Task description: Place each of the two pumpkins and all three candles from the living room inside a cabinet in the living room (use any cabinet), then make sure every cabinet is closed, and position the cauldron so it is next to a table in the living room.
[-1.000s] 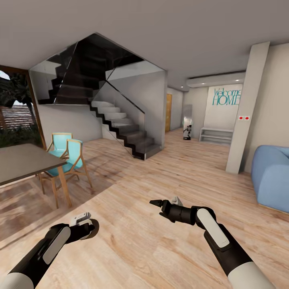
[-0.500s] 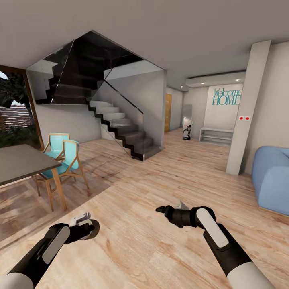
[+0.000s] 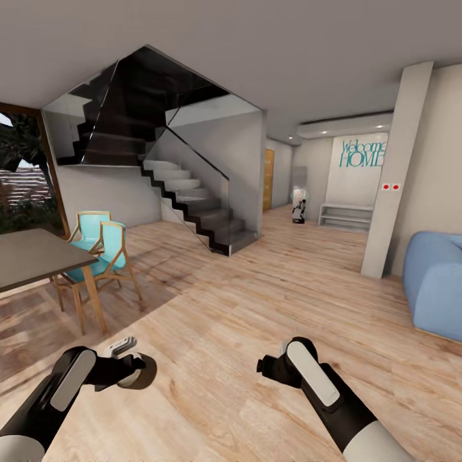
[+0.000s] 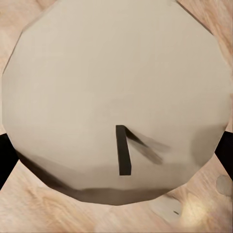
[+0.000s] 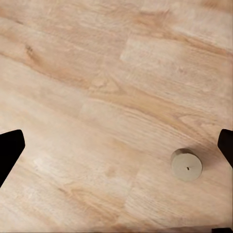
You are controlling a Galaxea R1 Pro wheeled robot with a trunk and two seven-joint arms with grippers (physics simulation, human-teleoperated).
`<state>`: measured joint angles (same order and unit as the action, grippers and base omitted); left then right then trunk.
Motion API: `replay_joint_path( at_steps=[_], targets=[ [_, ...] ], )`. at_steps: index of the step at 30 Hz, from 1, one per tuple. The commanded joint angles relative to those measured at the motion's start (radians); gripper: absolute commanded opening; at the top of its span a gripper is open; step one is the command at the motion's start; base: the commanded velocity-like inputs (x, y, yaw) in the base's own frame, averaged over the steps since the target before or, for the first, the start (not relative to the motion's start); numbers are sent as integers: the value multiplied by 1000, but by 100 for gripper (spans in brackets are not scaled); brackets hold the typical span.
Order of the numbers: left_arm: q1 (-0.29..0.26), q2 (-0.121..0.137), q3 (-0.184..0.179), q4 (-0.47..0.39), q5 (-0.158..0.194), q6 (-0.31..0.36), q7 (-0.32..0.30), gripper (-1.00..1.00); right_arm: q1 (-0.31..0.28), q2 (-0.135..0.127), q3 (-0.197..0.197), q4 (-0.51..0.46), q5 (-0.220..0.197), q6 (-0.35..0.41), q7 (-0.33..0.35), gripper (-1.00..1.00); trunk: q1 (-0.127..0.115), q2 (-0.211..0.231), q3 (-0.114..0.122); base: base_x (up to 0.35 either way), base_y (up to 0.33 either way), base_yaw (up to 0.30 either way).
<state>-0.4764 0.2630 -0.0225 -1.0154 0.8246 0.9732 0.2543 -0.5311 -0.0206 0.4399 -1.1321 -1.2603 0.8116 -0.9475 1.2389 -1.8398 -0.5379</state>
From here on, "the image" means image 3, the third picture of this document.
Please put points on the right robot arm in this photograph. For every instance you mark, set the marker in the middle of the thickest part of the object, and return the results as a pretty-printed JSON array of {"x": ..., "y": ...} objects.
[{"x": 358, "y": 433}]

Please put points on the sofa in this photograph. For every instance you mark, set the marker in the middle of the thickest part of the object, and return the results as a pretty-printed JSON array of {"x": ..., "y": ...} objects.
[{"x": 432, "y": 279}]

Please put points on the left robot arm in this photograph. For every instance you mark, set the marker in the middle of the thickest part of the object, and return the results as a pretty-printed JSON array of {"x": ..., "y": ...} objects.
[{"x": 28, "y": 434}]

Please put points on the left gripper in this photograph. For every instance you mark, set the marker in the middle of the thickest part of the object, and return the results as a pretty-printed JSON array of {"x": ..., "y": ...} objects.
[{"x": 119, "y": 369}]

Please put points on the pillar candle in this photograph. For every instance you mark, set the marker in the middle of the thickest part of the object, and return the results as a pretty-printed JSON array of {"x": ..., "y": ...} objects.
[{"x": 141, "y": 378}]

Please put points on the standing mirror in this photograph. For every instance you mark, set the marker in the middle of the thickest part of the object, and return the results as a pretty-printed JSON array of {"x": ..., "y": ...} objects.
[{"x": 299, "y": 194}]

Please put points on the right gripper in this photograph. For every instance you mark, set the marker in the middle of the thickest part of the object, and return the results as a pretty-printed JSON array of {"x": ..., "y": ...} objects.
[{"x": 269, "y": 367}]

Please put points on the door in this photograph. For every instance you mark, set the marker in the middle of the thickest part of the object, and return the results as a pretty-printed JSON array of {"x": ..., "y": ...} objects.
[{"x": 268, "y": 174}]

